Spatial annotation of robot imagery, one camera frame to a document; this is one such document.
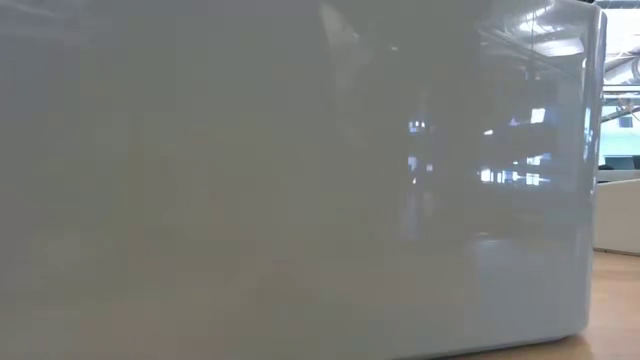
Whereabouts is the grey plastic bin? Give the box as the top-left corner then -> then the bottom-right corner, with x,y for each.
0,0 -> 609,360
592,178 -> 640,257

